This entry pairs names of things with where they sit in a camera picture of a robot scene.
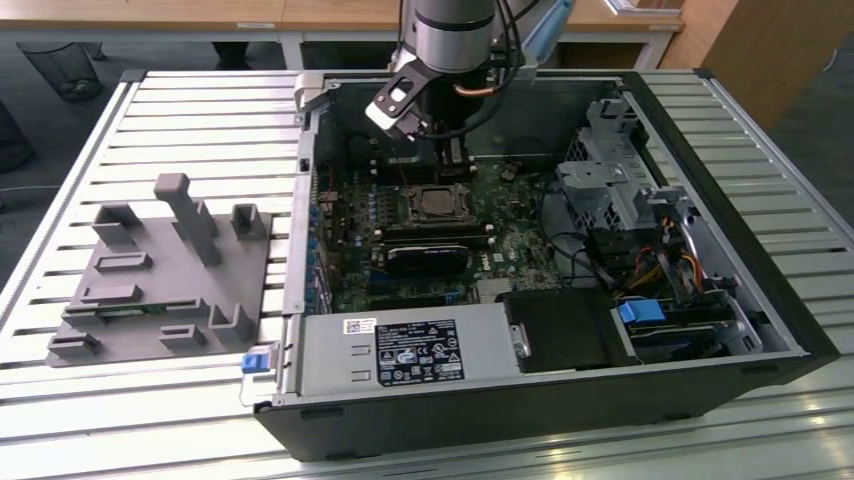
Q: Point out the wooden desk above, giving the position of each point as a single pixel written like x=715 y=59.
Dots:
x=167 y=12

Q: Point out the white paper stack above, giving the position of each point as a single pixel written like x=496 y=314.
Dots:
x=641 y=5

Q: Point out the CPU socket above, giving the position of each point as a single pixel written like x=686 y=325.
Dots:
x=414 y=220

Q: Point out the green RAM stick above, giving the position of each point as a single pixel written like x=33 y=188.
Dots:
x=150 y=310

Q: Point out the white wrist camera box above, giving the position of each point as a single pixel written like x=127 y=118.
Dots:
x=396 y=107

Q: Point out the black mesh wastebasket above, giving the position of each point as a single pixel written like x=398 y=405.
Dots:
x=60 y=70

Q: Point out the black installed RAM stick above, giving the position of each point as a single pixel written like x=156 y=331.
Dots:
x=434 y=228

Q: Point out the black plastic shroud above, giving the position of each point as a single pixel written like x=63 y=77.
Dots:
x=567 y=330

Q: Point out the silver power supply with label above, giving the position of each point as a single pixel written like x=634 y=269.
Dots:
x=327 y=350

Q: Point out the blue case latch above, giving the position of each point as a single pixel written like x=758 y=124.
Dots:
x=255 y=363

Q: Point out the metal drive cage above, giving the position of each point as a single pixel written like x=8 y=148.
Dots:
x=594 y=185

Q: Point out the grey parts rack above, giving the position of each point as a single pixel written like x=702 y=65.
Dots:
x=174 y=280

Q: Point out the black hard disk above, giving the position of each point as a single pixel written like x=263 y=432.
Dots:
x=674 y=342

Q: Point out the wooden cabinet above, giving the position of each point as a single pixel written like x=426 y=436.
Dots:
x=767 y=50

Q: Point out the dark person legs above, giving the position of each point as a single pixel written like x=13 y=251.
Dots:
x=230 y=55

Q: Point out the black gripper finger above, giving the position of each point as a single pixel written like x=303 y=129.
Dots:
x=454 y=156

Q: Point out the green motherboard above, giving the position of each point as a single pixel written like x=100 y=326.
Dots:
x=520 y=245

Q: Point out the black graphics card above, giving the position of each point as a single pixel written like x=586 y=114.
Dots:
x=427 y=262

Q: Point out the silver chipset heat sink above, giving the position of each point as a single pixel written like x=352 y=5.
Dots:
x=496 y=290

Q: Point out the silver CPU plate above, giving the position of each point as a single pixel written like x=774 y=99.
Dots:
x=444 y=202

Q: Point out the black RAM slot bank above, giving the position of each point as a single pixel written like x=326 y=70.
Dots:
x=416 y=172

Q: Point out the blue disk carrier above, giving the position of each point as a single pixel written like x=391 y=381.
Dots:
x=641 y=314

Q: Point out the black PC case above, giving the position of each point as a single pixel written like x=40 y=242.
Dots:
x=467 y=425

